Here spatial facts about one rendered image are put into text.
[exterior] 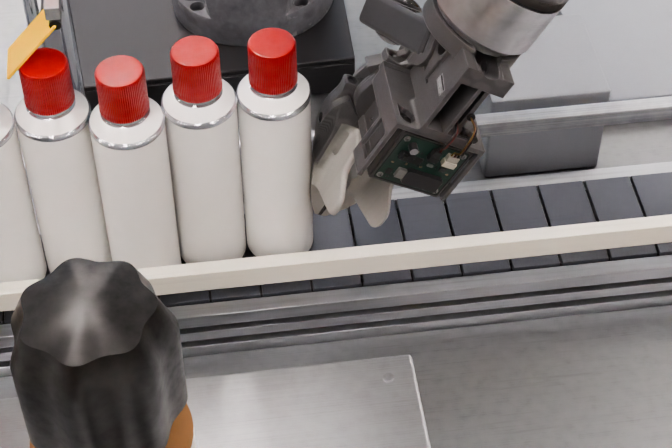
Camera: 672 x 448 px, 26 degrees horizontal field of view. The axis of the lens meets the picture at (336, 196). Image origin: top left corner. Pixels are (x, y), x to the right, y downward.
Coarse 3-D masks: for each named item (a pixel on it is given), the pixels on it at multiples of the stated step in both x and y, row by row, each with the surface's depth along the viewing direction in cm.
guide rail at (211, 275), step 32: (576, 224) 109; (608, 224) 109; (640, 224) 109; (288, 256) 107; (320, 256) 107; (352, 256) 107; (384, 256) 107; (416, 256) 108; (448, 256) 108; (480, 256) 109; (512, 256) 109; (0, 288) 105; (160, 288) 106; (192, 288) 107
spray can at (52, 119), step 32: (32, 64) 96; (64, 64) 96; (32, 96) 96; (64, 96) 97; (32, 128) 98; (64, 128) 98; (32, 160) 100; (64, 160) 100; (32, 192) 104; (64, 192) 102; (96, 192) 104; (64, 224) 104; (96, 224) 106; (64, 256) 107; (96, 256) 108
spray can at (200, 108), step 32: (192, 64) 96; (192, 96) 98; (224, 96) 100; (192, 128) 99; (224, 128) 100; (192, 160) 101; (224, 160) 102; (192, 192) 104; (224, 192) 104; (192, 224) 106; (224, 224) 106; (192, 256) 109; (224, 256) 109
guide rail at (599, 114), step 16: (512, 112) 111; (528, 112) 111; (544, 112) 111; (560, 112) 111; (576, 112) 111; (592, 112) 111; (608, 112) 111; (624, 112) 111; (640, 112) 111; (656, 112) 111; (480, 128) 110; (496, 128) 110; (512, 128) 111; (528, 128) 111; (544, 128) 111; (560, 128) 111
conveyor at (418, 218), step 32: (480, 192) 116; (512, 192) 116; (544, 192) 116; (576, 192) 116; (608, 192) 116; (640, 192) 116; (320, 224) 114; (352, 224) 114; (384, 224) 114; (416, 224) 114; (448, 224) 114; (480, 224) 114; (512, 224) 114; (544, 224) 114; (544, 256) 112; (576, 256) 112; (608, 256) 112; (640, 256) 112; (224, 288) 110; (256, 288) 110; (288, 288) 110; (320, 288) 110; (0, 320) 107
